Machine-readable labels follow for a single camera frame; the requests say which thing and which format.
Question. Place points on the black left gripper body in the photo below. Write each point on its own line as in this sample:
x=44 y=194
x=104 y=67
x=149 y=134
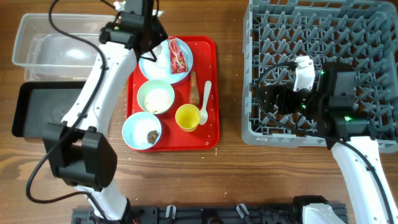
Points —
x=159 y=33

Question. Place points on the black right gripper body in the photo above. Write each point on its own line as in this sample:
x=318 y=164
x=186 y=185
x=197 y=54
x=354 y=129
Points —
x=291 y=101

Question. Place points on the white tissue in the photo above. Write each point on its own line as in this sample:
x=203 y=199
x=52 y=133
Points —
x=162 y=54

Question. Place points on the red snack wrapper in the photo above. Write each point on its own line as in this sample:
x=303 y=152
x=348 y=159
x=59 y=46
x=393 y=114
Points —
x=177 y=60

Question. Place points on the green bowl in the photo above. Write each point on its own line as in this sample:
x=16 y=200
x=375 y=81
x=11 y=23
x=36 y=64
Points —
x=152 y=85

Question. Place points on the pile of white rice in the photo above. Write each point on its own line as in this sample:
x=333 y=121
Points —
x=157 y=101

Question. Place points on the yellow plastic cup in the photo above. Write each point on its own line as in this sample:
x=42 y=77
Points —
x=187 y=117

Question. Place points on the light blue small bowl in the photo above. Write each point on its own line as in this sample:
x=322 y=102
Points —
x=136 y=129

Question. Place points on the brown food scrap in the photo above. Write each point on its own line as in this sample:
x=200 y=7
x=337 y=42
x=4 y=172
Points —
x=152 y=136

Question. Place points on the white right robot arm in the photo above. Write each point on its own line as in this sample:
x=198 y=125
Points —
x=349 y=134

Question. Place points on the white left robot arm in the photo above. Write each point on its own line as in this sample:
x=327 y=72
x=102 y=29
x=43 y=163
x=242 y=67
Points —
x=77 y=148

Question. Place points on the grey dishwasher rack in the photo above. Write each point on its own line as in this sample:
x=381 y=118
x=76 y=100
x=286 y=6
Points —
x=360 y=33

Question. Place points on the clear plastic waste bin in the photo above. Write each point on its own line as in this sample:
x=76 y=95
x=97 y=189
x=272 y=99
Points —
x=47 y=55

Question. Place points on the light blue plate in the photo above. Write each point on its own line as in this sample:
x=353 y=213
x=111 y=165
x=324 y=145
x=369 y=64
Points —
x=152 y=72

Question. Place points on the red serving tray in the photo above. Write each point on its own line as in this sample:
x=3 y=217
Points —
x=173 y=138

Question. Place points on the white plastic spoon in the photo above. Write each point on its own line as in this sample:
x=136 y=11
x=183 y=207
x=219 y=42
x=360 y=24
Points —
x=203 y=111

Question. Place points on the black plastic tray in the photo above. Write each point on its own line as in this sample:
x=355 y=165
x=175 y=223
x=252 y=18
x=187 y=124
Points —
x=40 y=103

